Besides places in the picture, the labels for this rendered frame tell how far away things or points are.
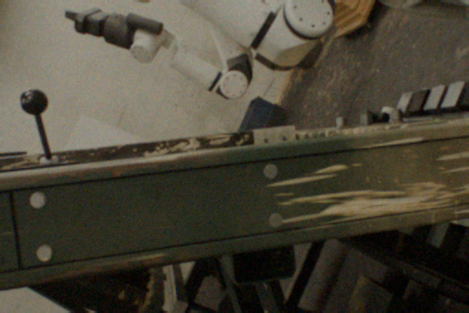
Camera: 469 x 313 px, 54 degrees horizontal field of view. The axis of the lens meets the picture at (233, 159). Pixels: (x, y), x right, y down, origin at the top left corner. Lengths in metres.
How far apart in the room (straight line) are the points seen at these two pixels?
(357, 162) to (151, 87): 5.72
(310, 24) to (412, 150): 0.27
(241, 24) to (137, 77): 5.49
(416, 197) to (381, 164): 0.06
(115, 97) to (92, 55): 0.61
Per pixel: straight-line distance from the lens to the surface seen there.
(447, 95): 1.05
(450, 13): 1.33
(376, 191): 0.53
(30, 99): 0.69
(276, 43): 0.72
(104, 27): 1.34
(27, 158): 1.33
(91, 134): 4.79
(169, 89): 6.17
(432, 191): 0.56
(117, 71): 6.21
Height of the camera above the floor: 1.26
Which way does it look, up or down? 10 degrees down
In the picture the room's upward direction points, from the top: 66 degrees counter-clockwise
